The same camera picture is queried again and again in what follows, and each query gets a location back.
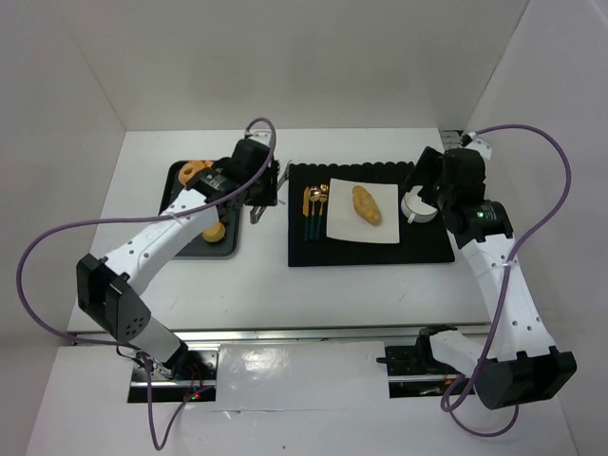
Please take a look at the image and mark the steel tongs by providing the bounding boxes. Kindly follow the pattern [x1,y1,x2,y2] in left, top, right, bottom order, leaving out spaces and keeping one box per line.
[249,160,292,224]

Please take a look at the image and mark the long bread roll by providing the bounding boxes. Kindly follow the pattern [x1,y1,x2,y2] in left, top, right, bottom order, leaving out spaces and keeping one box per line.
[351,185,382,226]

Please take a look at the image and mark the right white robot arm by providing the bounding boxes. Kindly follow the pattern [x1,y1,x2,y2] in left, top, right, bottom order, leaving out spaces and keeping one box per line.
[404,147,577,409]

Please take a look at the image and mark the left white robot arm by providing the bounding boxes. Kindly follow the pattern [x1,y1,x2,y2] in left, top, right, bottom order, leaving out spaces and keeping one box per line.
[76,158,278,376]

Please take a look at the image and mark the round bread roll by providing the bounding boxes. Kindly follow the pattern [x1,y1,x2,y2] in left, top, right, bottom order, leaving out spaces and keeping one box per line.
[201,222,226,243]

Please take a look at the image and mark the white round cup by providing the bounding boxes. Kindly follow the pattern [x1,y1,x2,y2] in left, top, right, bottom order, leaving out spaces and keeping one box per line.
[400,185,438,224]

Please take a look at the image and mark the black baking tray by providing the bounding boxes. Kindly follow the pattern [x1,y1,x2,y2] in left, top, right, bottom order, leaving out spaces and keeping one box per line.
[159,161,241,258]

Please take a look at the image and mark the black placemat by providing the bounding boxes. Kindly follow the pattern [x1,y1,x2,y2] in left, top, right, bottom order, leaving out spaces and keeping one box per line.
[288,161,455,267]

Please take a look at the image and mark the white square plate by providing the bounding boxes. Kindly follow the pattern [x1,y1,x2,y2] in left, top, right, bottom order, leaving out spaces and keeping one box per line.
[326,179,400,244]

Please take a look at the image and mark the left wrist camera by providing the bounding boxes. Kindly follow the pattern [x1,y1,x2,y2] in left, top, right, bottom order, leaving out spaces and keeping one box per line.
[226,138,270,183]

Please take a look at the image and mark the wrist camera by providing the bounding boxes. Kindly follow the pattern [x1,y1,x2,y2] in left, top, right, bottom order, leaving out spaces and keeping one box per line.
[461,132,492,161]
[226,138,270,183]

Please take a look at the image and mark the gold knife teal handle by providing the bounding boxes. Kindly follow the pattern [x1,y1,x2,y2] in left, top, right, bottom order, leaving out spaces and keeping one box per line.
[302,186,311,241]

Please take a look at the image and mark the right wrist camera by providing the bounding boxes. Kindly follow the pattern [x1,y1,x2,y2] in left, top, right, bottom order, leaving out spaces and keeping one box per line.
[461,132,492,161]

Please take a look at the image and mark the gold spoon teal handle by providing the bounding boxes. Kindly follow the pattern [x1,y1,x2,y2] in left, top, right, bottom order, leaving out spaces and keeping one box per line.
[308,186,321,240]

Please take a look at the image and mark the glazed ring doughnut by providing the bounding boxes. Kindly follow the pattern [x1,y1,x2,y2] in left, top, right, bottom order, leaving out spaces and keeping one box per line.
[178,161,206,187]

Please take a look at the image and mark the aluminium table rail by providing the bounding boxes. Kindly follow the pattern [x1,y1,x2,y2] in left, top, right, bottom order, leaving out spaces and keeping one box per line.
[70,322,493,346]

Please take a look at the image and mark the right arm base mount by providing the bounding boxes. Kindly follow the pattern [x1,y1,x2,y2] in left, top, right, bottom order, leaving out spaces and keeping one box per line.
[376,325,459,399]

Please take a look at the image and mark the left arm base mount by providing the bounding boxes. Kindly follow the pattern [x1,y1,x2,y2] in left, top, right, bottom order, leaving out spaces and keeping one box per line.
[116,343,219,404]

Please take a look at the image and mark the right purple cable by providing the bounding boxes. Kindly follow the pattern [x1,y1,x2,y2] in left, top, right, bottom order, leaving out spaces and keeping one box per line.
[440,123,571,437]

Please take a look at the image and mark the purple cable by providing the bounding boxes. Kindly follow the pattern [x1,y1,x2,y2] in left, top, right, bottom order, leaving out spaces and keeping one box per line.
[440,123,571,437]
[17,117,277,451]

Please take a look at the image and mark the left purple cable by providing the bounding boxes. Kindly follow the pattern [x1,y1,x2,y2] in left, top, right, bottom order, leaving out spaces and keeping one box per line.
[17,117,277,451]

